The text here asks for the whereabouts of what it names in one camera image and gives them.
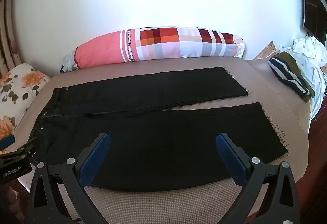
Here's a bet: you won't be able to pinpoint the wall television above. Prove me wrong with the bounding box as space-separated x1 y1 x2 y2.
300 0 327 46

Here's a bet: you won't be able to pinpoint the floral pillow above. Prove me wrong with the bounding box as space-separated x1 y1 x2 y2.
0 63 52 143

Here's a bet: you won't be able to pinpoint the white printed cloth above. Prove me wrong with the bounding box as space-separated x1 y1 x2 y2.
278 35 327 118

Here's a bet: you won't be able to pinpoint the bed with beige sheet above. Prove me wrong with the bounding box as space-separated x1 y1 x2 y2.
19 57 311 224

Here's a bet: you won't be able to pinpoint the pink checked bolster pillow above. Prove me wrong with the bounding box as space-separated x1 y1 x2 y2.
60 26 246 73

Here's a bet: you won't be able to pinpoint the dark striped garment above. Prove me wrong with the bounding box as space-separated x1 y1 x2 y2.
268 57 309 95

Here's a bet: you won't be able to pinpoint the olive green garment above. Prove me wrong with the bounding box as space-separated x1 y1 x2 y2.
277 52 315 102

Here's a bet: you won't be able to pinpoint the black pants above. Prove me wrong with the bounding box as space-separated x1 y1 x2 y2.
30 66 289 192

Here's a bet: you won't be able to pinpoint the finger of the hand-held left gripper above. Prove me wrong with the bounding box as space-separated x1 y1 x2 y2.
0 137 37 163
0 135 15 150

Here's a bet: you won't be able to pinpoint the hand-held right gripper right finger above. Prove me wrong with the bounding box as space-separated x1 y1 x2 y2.
215 133 300 224

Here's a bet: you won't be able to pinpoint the cardboard box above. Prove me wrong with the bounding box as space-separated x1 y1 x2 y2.
255 40 278 61

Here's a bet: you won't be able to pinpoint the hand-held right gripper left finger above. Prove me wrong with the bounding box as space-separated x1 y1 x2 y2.
27 133 111 224

